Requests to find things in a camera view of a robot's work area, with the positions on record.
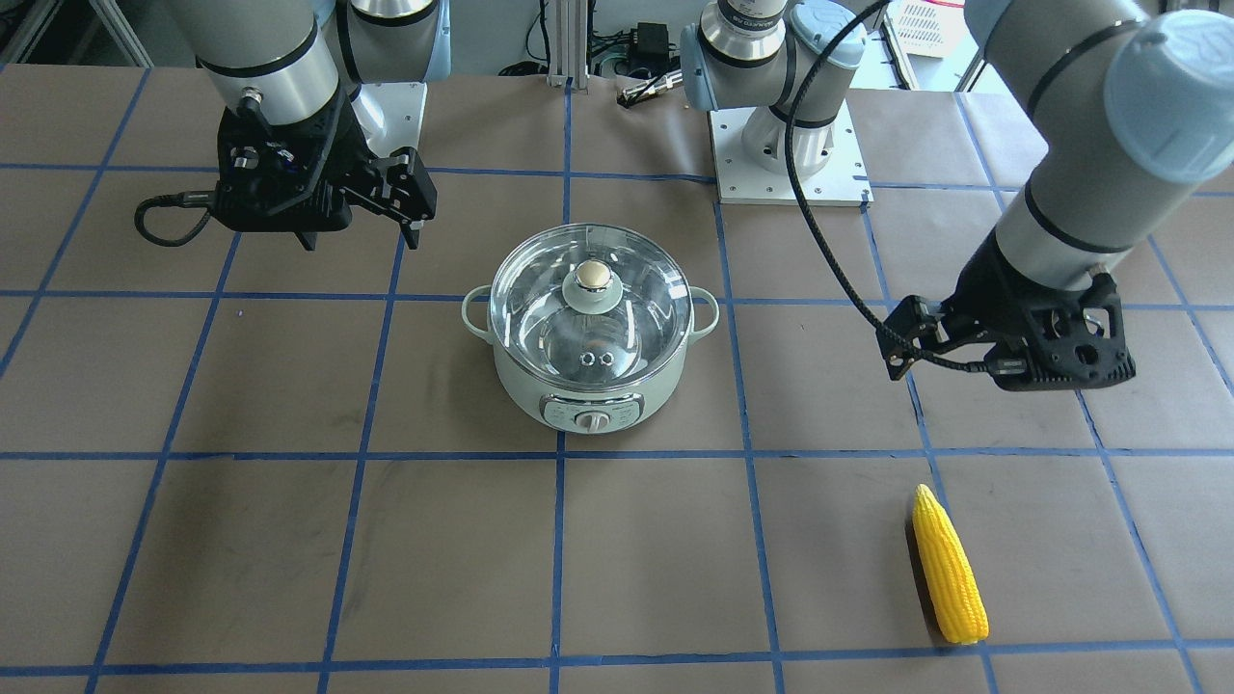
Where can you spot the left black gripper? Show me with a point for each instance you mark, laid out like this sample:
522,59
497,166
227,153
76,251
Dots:
987,282

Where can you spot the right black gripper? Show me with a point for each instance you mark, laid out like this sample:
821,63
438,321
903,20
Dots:
359,151

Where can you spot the glass pot lid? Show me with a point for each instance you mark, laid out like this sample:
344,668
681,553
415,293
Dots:
590,304

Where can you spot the yellow corn cob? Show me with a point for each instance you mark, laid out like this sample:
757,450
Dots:
954,594

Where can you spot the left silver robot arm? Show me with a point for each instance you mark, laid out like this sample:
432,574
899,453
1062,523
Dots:
1135,111

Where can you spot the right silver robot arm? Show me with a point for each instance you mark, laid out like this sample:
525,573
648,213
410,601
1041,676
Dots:
324,102

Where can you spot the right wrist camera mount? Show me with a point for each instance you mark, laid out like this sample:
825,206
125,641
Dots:
255,193

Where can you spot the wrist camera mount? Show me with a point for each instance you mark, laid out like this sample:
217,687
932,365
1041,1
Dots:
1061,340
255,193

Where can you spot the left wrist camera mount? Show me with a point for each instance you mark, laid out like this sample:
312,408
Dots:
1061,340

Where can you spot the aluminium frame post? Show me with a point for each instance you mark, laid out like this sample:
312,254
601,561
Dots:
567,33

